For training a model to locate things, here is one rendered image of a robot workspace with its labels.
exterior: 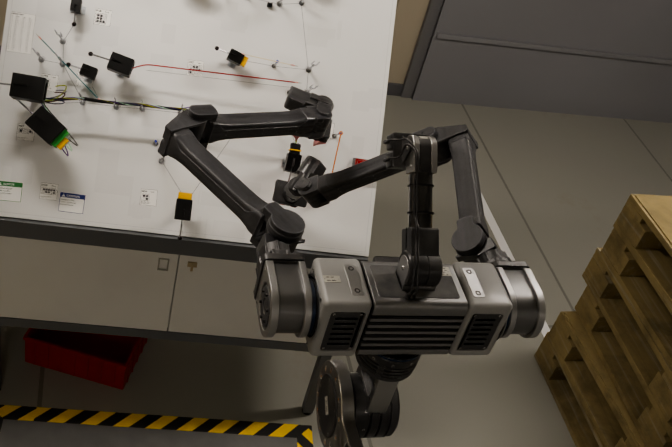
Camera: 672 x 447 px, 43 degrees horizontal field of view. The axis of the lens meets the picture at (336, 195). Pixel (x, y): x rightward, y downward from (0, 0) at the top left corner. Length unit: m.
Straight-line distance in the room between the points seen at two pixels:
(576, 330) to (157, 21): 2.08
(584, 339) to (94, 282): 1.95
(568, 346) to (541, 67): 2.35
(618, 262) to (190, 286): 1.63
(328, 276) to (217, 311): 1.31
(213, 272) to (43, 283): 0.54
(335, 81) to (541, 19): 2.79
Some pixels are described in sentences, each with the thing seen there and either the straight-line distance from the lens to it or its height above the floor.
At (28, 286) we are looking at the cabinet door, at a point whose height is 0.56.
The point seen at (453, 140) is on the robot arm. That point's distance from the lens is 2.19.
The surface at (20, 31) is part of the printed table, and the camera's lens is 2.73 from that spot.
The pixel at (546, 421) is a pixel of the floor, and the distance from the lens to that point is 3.73.
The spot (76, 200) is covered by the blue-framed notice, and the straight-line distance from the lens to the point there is 2.65.
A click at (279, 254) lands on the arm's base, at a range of 1.68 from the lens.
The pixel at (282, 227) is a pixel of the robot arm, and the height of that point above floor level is 1.50.
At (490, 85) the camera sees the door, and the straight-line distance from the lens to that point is 5.49.
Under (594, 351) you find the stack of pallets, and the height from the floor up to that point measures 0.33.
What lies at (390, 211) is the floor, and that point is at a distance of 4.39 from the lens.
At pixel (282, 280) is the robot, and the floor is 1.50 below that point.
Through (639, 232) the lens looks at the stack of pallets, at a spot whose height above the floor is 0.91.
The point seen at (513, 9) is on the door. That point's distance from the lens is 5.26.
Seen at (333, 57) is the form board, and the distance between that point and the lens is 2.75.
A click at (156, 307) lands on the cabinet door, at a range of 2.91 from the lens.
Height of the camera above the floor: 2.63
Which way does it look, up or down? 37 degrees down
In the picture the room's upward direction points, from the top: 16 degrees clockwise
